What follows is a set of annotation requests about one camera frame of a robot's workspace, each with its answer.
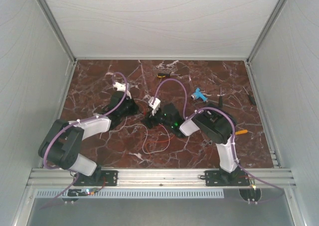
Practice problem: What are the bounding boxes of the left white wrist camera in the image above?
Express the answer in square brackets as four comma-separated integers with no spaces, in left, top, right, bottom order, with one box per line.
[113,82,132,99]

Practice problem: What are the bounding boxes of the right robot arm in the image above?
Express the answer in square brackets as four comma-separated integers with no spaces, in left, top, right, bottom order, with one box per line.
[142,103,240,186]

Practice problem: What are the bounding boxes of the yellow black screwdriver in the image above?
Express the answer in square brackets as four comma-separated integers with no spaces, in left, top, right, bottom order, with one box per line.
[157,73,179,79]

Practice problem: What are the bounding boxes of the black screwdriver far right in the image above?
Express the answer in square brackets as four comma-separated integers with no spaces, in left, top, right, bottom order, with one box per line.
[243,87,257,106]

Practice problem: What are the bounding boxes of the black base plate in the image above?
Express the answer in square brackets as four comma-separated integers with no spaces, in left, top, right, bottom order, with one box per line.
[199,169,250,187]
[73,170,118,187]

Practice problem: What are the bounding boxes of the black handle screwdriver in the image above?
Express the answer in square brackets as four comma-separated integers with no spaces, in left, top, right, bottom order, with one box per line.
[218,87,224,108]

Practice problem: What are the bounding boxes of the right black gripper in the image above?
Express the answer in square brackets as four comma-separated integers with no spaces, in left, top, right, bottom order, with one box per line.
[141,106,173,128]

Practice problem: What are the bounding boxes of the red wire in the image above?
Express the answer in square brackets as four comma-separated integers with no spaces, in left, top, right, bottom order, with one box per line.
[139,106,175,153]

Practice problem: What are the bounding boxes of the blue plastic tool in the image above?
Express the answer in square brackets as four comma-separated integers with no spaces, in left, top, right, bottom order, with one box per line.
[191,88,208,102]

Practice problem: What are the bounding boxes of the orange handle tool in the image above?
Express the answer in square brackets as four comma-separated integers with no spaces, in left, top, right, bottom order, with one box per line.
[235,129,248,135]

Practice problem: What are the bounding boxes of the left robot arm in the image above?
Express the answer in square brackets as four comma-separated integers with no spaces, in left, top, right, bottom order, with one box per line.
[38,91,139,186]

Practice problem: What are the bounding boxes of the slotted grey cable duct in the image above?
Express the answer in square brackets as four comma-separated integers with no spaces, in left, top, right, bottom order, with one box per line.
[34,188,225,199]

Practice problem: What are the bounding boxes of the white wire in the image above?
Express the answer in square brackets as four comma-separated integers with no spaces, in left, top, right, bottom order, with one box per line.
[99,122,175,155]

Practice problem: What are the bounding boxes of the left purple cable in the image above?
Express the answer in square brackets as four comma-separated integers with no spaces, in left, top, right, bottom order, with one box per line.
[39,72,129,209]

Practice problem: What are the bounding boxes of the aluminium front rail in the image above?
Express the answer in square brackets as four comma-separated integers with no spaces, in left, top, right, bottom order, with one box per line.
[27,168,296,189]

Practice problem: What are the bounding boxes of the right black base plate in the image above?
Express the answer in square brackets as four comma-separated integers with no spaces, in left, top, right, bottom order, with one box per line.
[199,169,250,187]

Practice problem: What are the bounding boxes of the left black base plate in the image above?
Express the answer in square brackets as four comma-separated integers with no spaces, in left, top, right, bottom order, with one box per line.
[73,170,118,187]

